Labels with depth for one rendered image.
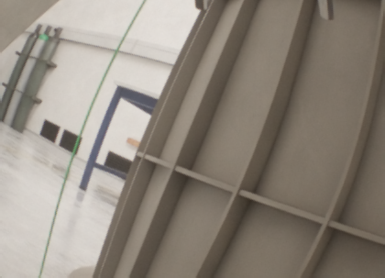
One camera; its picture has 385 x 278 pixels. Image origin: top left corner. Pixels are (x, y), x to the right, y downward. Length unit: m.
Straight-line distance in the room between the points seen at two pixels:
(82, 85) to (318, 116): 7.49
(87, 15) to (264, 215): 8.00
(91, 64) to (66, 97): 0.55
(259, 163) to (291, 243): 0.15
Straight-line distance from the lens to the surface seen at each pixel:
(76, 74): 8.43
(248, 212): 0.92
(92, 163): 4.79
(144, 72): 7.83
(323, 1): 0.49
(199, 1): 0.47
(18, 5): 0.44
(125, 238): 1.28
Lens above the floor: 0.39
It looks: 3 degrees up
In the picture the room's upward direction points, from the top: 23 degrees clockwise
